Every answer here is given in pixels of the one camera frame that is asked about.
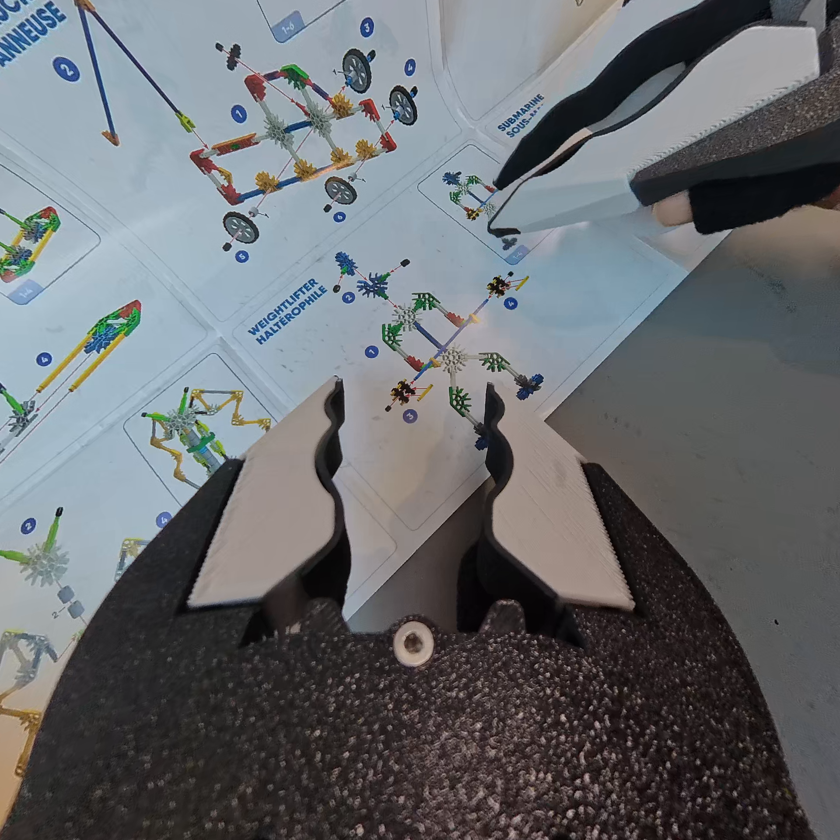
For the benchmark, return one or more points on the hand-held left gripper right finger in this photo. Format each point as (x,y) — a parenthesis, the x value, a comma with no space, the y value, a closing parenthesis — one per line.
(558,525)

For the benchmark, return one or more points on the person's right hand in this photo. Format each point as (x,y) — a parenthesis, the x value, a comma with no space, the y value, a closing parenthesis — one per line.
(673,210)

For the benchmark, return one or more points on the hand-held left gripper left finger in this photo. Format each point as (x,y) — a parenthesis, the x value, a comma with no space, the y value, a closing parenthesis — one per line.
(269,525)

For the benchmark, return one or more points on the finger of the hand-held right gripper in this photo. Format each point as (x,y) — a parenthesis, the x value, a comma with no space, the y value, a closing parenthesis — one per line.
(656,125)
(630,79)

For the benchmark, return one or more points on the grey desk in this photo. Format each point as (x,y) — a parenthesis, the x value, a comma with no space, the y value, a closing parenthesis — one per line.
(735,460)

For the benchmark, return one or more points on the toy instruction poster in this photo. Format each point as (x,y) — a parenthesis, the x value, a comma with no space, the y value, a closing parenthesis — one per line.
(328,295)

